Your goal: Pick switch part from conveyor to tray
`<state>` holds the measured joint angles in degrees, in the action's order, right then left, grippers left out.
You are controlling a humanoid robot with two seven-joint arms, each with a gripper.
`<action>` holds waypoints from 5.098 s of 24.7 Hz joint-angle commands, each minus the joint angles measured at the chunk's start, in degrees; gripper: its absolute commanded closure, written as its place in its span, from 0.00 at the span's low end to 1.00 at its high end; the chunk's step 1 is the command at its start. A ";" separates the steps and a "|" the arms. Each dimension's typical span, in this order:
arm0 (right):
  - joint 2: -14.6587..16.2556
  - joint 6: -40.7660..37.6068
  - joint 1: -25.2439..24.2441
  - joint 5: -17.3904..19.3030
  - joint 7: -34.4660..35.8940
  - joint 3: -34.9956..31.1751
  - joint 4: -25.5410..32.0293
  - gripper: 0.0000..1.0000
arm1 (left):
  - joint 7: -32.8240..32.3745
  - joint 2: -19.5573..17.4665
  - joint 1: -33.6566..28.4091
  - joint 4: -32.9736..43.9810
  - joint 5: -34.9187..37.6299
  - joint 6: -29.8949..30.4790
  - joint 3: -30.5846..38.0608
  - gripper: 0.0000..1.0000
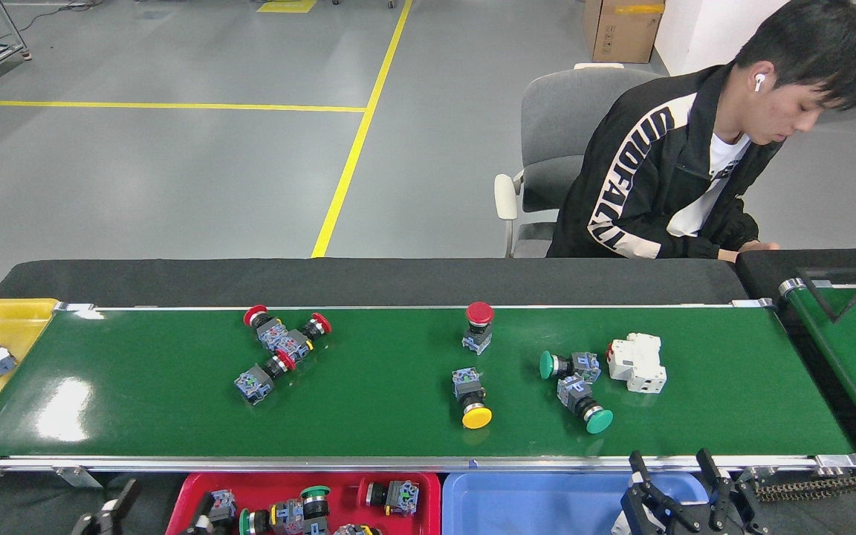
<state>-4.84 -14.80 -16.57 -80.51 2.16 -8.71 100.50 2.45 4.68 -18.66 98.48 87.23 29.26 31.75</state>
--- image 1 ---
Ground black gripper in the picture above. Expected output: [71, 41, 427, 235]
[619, 447, 759, 535]

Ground white circuit breaker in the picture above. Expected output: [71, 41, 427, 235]
[606, 331, 668, 395]

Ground red plastic bin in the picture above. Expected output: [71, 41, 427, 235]
[166, 472, 442, 535]

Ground blue plastic bin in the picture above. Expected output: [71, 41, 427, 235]
[441, 471, 711, 535]

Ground person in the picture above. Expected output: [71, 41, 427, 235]
[545, 0, 856, 263]

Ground grey office chair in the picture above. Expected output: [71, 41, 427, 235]
[493, 62, 661, 259]

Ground brown cardboard box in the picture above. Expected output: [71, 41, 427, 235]
[583, 0, 665, 65]

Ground conveyor drive chain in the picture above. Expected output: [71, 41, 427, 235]
[753, 473, 856, 503]

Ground black metal bracket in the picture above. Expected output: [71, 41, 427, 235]
[800, 267, 841, 322]

